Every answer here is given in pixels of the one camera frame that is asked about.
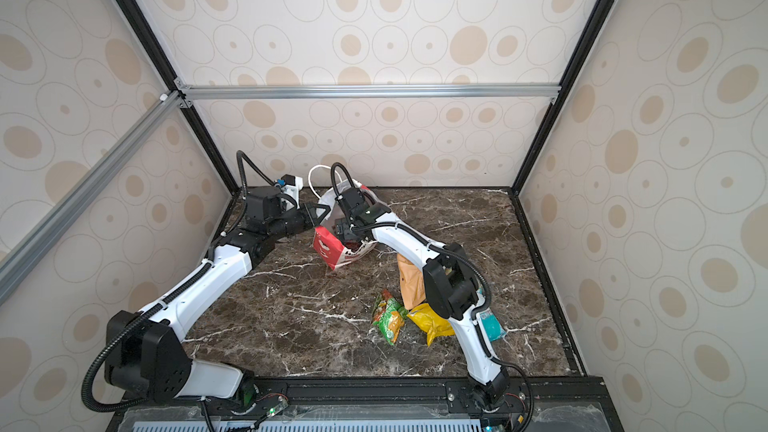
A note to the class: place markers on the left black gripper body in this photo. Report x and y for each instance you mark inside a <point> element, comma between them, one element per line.
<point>297,221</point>

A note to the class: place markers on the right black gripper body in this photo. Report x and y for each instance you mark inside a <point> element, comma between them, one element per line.
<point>346,227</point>

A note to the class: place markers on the red white paper gift bag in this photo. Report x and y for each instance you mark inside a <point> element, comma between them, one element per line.
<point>335,248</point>

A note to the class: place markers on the brown snack packet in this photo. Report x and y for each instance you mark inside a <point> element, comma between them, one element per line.
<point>412,287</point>

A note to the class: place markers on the green small snack packet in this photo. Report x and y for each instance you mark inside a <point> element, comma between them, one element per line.
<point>389,316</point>

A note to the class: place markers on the yellow snack packet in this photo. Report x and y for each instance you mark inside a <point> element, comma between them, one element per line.
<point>430,323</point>

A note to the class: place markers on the teal white snack packet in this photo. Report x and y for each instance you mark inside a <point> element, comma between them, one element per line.
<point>487,318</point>

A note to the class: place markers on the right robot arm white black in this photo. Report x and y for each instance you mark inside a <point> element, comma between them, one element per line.
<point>454,289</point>

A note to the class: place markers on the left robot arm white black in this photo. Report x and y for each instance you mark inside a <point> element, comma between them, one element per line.
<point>144,359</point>

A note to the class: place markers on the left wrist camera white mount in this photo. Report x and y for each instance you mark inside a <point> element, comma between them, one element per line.
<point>289,187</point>

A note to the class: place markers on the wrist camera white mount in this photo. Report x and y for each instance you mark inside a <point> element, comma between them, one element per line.
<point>355,204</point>
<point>289,187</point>

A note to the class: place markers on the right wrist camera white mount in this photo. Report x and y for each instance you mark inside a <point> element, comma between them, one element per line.
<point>355,204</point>

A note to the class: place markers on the horizontal aluminium frame bar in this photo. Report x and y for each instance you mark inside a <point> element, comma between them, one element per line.
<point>386,91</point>

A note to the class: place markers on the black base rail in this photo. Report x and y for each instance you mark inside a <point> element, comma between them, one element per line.
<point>548,403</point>

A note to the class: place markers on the left slanted aluminium frame bar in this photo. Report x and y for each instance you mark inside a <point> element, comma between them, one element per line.
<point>37,243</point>

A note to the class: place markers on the left black corner post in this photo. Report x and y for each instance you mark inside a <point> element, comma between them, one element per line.
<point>152,47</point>

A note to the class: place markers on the black corner post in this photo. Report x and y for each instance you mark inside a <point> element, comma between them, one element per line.
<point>152,47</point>
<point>578,59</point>

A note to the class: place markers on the right black corner post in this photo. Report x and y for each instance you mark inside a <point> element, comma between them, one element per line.
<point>578,59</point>

